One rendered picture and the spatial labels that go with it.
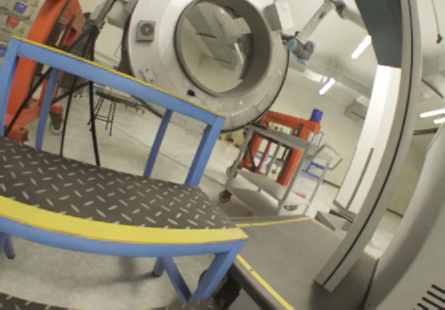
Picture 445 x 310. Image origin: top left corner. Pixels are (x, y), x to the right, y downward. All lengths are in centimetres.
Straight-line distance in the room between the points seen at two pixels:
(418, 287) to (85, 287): 78
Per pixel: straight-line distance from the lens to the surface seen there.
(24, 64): 112
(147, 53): 121
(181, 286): 59
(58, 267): 72
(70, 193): 32
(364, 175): 372
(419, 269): 39
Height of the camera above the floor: 58
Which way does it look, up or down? 5 degrees down
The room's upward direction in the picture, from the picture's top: 23 degrees clockwise
